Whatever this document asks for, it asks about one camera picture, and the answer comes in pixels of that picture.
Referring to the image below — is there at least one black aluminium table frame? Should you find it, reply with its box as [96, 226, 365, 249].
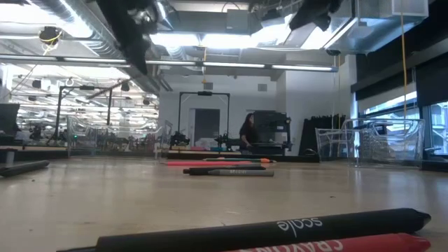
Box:
[0, 146, 448, 172]

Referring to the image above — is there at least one grey pen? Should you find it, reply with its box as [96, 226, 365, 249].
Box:
[216, 169, 275, 177]

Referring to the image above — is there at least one red crayon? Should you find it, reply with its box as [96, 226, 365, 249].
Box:
[223, 232, 432, 252]

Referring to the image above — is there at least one plain black pen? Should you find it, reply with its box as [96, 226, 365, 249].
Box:
[0, 160, 50, 178]

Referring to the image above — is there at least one dark monitor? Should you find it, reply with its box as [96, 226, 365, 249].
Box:
[0, 103, 21, 137]

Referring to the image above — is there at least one black marker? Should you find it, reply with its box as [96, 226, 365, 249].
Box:
[182, 165, 267, 176]

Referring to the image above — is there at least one black pen with white print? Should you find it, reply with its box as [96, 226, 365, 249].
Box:
[55, 207, 432, 252]

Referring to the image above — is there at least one yellow hanging cable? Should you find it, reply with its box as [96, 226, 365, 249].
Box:
[398, 0, 409, 120]

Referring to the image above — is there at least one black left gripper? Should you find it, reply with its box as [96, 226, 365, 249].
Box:
[97, 0, 159, 76]

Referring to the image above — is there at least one black window blind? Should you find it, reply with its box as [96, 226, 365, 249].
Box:
[414, 52, 448, 108]

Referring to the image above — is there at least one rectangular silver ventilation duct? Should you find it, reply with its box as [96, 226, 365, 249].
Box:
[323, 0, 430, 56]

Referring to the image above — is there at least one pink pencil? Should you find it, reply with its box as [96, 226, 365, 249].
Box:
[166, 160, 253, 167]

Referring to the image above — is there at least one long pendant light bar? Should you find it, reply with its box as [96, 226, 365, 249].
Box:
[0, 54, 340, 74]

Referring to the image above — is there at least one round silver ventilation duct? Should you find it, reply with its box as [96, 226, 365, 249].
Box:
[31, 0, 165, 95]

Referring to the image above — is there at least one black equipment cabinet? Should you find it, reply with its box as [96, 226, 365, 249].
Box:
[252, 110, 293, 156]

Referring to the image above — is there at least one background black gantry frame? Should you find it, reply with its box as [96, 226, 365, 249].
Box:
[177, 90, 231, 151]
[52, 85, 113, 145]

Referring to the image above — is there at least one person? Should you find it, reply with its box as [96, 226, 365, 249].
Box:
[239, 112, 260, 155]

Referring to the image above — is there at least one clear plastic bin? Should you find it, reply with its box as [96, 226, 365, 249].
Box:
[314, 118, 426, 167]
[66, 115, 174, 158]

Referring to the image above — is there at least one black ceiling junction box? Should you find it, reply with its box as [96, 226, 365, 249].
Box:
[38, 26, 64, 47]

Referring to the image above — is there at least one background wooden table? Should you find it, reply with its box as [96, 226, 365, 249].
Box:
[167, 146, 246, 157]

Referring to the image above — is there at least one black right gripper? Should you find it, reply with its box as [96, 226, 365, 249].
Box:
[289, 0, 344, 32]

